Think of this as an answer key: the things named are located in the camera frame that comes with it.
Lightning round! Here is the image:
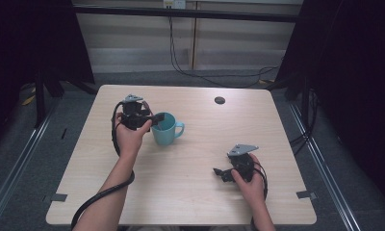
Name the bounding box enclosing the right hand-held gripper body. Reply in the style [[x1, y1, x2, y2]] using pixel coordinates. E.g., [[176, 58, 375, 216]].
[[226, 143, 260, 183]]

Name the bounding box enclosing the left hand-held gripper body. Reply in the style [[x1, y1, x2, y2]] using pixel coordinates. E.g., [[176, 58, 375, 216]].
[[118, 93, 154, 131]]

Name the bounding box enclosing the teal cup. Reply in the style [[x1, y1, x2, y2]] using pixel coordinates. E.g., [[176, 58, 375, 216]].
[[150, 111, 186, 146]]

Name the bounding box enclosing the person's right hand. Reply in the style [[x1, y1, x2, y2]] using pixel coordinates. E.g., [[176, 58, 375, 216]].
[[230, 153, 268, 208]]

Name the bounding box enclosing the person's left hand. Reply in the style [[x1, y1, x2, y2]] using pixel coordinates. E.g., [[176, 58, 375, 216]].
[[114, 112, 153, 159]]

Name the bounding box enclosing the grey tape strip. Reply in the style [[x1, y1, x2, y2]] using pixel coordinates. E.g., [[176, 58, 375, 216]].
[[295, 190, 318, 201], [50, 192, 68, 203]]

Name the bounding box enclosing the black metal stand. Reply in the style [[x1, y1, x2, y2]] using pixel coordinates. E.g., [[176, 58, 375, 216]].
[[300, 78, 311, 129], [34, 68, 48, 129]]

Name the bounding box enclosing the yellow floor tape piece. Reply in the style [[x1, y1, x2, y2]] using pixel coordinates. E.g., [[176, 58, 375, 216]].
[[21, 93, 37, 107]]

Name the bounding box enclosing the black horizontal bar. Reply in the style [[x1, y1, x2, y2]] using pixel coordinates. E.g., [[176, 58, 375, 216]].
[[72, 5, 300, 23]]

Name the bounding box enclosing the white power outlet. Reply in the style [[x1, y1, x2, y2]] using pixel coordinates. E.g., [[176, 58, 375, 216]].
[[163, 0, 187, 10]]

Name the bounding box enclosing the dark curtain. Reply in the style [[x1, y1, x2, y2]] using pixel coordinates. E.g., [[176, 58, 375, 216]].
[[274, 0, 385, 211], [0, 0, 96, 152]]

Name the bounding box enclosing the black wall cable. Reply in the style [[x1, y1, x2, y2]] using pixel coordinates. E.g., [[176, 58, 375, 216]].
[[167, 15, 280, 89]]

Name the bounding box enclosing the bundle of black floor cables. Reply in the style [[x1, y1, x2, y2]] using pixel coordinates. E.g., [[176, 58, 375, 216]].
[[289, 89, 321, 157]]

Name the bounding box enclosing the metal floor rail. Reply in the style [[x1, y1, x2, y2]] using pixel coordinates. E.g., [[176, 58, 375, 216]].
[[288, 101, 363, 231], [0, 97, 60, 224]]

